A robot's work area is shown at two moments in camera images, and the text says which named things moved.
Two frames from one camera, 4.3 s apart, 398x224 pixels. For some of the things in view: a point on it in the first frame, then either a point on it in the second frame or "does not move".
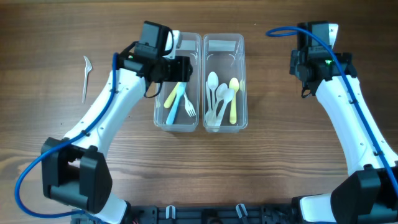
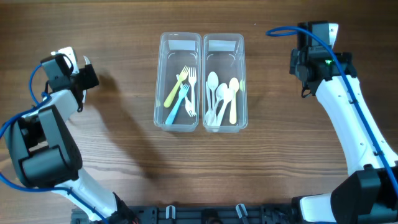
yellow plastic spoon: (233, 84) does not move
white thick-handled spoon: (228, 94) does not move
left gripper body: (181, 68) → (88, 76)
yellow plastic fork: (171, 97) does not move
